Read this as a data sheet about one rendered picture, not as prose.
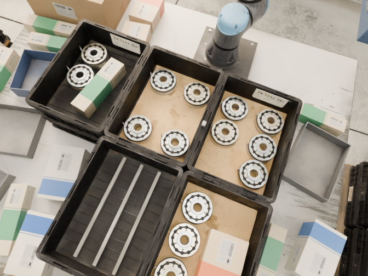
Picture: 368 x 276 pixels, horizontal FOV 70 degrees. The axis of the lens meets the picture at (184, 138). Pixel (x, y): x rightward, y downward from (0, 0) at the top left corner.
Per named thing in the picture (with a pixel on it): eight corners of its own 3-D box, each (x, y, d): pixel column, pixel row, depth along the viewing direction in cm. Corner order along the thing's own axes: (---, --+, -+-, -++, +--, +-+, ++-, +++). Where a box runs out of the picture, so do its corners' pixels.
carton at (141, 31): (127, 31, 130) (125, 19, 123) (151, 36, 130) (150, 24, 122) (118, 58, 124) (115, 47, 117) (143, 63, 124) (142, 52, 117)
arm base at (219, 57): (210, 36, 125) (214, 20, 116) (240, 46, 125) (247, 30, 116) (201, 61, 119) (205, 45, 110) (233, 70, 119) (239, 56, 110)
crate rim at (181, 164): (152, 47, 102) (151, 43, 100) (224, 74, 100) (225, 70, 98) (103, 136, 89) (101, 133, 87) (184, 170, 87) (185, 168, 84)
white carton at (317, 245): (304, 219, 103) (316, 218, 95) (332, 236, 101) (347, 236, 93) (283, 268, 97) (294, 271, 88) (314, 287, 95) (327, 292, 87)
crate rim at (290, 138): (224, 74, 100) (225, 70, 98) (300, 103, 97) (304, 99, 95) (184, 170, 87) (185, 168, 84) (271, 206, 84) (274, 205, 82)
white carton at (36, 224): (40, 211, 100) (28, 210, 91) (70, 218, 99) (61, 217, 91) (18, 269, 93) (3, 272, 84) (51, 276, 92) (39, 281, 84)
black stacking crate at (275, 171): (220, 88, 109) (225, 72, 98) (289, 114, 106) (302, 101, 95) (184, 176, 96) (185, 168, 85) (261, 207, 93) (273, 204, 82)
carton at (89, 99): (88, 118, 99) (84, 111, 94) (75, 110, 100) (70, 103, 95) (126, 73, 107) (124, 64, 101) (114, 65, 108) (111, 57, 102)
